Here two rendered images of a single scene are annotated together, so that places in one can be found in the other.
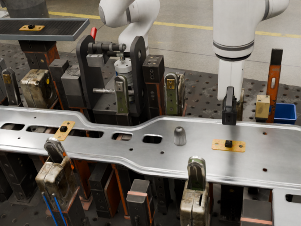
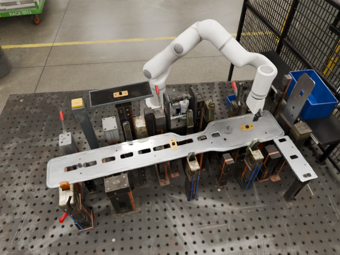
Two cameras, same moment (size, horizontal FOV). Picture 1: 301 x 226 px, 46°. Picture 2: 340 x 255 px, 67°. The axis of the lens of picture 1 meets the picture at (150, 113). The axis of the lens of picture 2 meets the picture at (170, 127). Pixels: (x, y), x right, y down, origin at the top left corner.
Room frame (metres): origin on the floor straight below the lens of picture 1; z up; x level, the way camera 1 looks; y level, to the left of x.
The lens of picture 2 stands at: (0.09, 0.74, 2.20)
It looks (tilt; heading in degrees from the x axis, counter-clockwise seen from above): 50 degrees down; 327
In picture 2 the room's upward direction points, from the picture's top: 1 degrees counter-clockwise
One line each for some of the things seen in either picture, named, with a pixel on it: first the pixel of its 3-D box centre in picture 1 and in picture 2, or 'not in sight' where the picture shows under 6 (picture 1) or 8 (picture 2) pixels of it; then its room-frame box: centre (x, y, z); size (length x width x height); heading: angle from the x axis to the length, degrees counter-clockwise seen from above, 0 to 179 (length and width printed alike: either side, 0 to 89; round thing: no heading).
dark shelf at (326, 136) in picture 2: not in sight; (292, 90); (0.71, -0.66, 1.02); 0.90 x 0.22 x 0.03; 162
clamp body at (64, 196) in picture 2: not in sight; (77, 209); (0.82, 0.87, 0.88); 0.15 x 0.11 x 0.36; 162
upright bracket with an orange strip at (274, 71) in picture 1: (267, 125); not in sight; (0.78, -0.33, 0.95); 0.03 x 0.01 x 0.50; 72
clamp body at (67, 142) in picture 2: not in sight; (74, 156); (1.15, 0.76, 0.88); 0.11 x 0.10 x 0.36; 162
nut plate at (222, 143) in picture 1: (228, 144); (247, 126); (0.66, -0.19, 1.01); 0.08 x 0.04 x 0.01; 72
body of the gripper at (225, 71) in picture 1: (232, 69); (256, 100); (0.66, -0.19, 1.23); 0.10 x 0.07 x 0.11; 162
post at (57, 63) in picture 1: (72, 110); (150, 131); (1.04, 0.28, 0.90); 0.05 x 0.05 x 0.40; 72
